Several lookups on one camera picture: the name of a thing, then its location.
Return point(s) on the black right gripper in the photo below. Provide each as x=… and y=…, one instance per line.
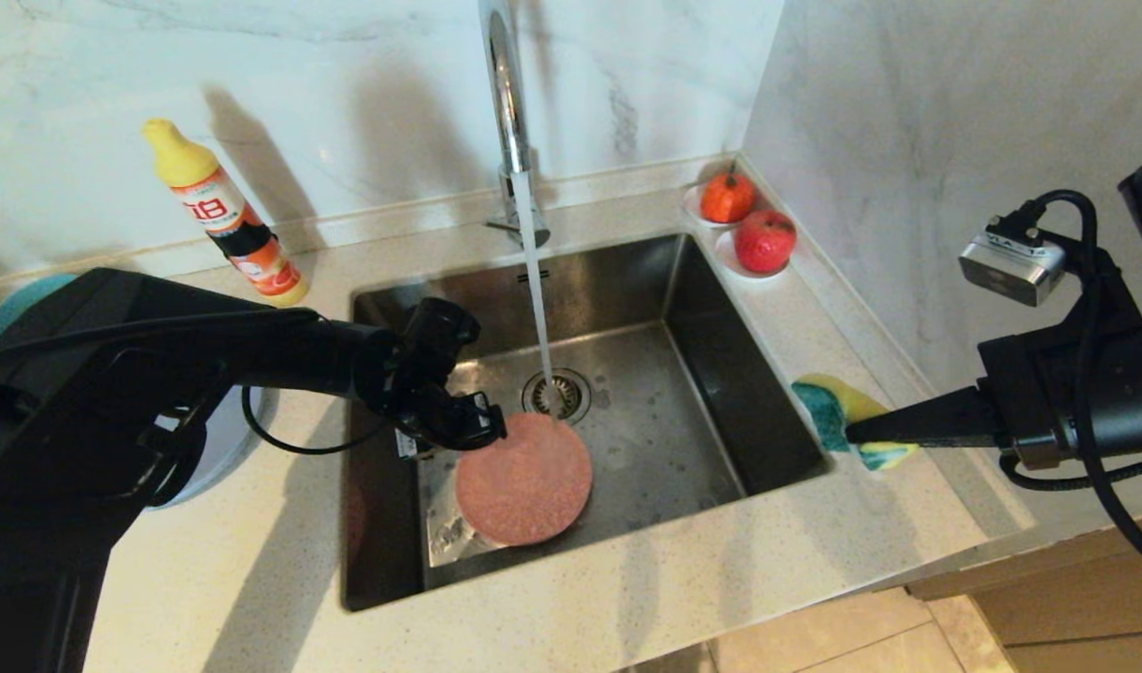
x=1034, y=402

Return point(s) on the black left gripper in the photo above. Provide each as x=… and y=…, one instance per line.
x=431, y=411

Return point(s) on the pink plate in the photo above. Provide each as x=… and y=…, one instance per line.
x=524, y=481

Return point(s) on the yellow green sponge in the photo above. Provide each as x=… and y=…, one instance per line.
x=828, y=421

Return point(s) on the chrome faucet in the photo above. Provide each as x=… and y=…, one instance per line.
x=507, y=103

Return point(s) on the orange detergent bottle yellow cap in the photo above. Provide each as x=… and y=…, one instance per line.
x=221, y=210

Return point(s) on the blue bowl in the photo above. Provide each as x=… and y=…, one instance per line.
x=20, y=299

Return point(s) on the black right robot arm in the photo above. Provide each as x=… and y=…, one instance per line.
x=1136, y=393

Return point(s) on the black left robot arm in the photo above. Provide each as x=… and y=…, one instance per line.
x=113, y=421

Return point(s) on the metal sink drain strainer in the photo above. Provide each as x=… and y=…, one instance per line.
x=571, y=393

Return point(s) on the stainless steel sink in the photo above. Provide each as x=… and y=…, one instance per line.
x=674, y=449

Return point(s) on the clear water stream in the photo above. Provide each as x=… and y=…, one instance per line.
x=536, y=290

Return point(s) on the brown wooden cabinet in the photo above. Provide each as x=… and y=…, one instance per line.
x=1076, y=598

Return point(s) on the red toy apple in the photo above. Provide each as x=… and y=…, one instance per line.
x=765, y=241

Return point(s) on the small white dish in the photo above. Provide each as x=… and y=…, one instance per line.
x=735, y=266
x=691, y=204

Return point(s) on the light blue plate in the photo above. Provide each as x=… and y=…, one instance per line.
x=216, y=449

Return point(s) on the orange toy persimmon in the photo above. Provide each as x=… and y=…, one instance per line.
x=726, y=198

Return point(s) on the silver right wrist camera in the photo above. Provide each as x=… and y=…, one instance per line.
x=1010, y=266

